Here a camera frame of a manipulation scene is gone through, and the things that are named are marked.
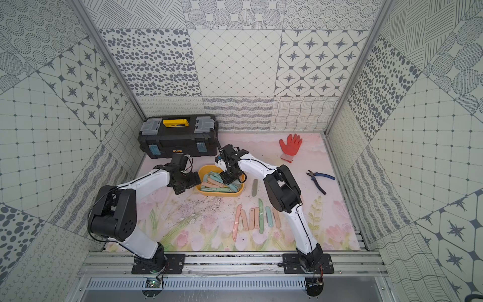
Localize yellow plastic storage tray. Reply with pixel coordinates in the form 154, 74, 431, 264
196, 165, 244, 198

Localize sage green fruit knife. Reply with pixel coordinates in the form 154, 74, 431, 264
252, 179, 258, 197

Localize long coral fruit knife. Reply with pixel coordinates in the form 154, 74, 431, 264
232, 204, 242, 242

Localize pink folding fruit knife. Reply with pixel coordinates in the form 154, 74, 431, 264
240, 210, 249, 231

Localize teal folding fruit knife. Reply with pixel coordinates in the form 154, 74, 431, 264
265, 206, 274, 228

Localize green folding fruit knife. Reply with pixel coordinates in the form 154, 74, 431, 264
259, 198, 264, 234

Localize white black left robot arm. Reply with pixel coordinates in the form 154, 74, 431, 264
87, 154, 201, 262

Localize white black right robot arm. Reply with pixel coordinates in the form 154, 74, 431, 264
215, 144, 323, 272

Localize black Deli toolbox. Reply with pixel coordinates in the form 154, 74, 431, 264
138, 114, 218, 159

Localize red work glove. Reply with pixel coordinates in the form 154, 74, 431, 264
279, 133, 303, 162

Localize blue handled pliers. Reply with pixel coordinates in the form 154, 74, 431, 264
306, 169, 337, 196

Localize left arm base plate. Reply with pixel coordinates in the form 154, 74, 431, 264
132, 254, 186, 275

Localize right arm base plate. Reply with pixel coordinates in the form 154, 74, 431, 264
278, 254, 335, 274

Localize aluminium front rail frame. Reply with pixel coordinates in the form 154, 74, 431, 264
67, 250, 397, 301

